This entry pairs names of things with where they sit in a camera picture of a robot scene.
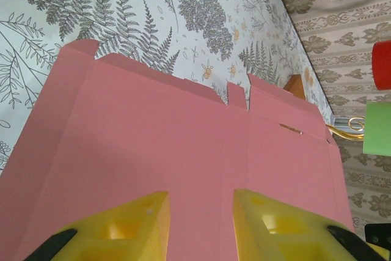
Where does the red plastic wine glass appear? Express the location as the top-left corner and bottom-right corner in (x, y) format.
(371, 40), (391, 91)

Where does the white and pink cloth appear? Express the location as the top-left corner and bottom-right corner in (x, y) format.
(0, 40), (356, 261)

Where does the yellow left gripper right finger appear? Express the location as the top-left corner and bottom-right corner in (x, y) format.
(233, 188), (387, 261)

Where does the brown wooden cutting board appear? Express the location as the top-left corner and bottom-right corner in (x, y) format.
(283, 74), (307, 101)

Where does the floral table cover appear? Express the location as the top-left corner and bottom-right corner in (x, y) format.
(0, 0), (337, 176)

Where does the gold wire glass rack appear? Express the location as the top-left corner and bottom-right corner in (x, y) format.
(325, 116), (366, 141)

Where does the green plastic wine glass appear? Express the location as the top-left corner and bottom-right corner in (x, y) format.
(362, 101), (391, 156)

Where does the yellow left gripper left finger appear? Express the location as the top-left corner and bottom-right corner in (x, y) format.
(27, 191), (170, 261)

